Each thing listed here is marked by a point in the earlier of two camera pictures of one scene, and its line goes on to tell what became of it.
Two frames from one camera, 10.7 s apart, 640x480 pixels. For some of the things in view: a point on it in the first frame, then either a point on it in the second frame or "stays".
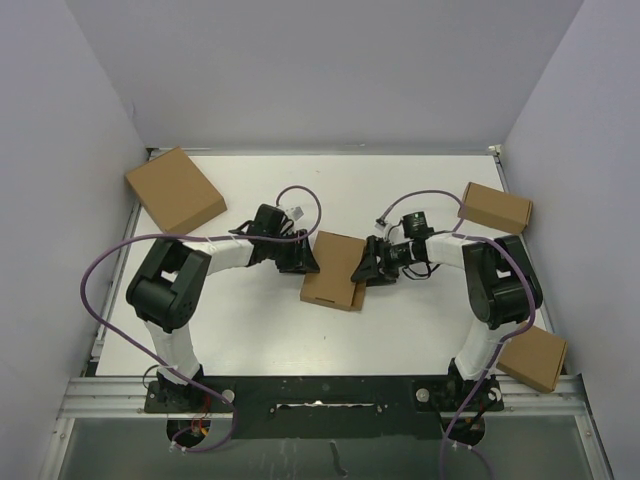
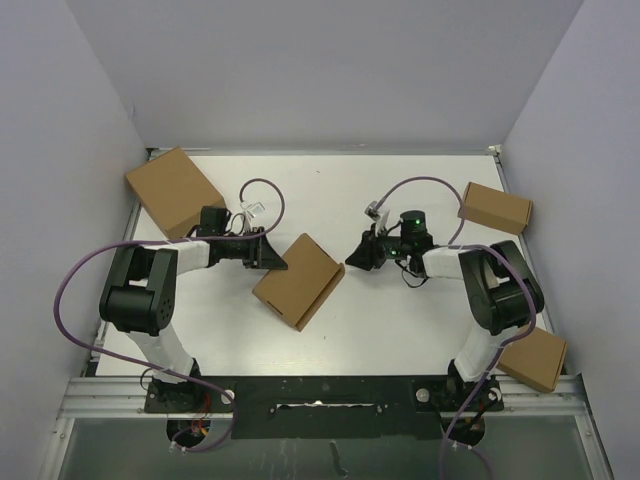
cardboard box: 535,357 stays
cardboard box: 496,208 stays
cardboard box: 332,286 to 293,295
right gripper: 371,271 to 368,255
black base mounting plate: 329,406 stays
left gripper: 301,259 to 260,253
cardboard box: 174,191 stays
